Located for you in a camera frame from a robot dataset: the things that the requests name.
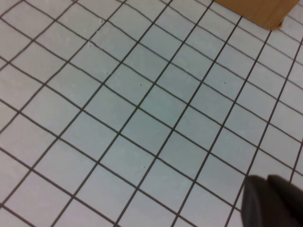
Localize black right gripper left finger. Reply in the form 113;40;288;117
241;175;273;227

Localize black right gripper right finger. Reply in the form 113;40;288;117
267;174;303;227

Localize white black grid tablecloth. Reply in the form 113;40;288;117
0;0;303;227

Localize cardboard box with clear tape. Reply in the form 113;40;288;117
213;0;301;31

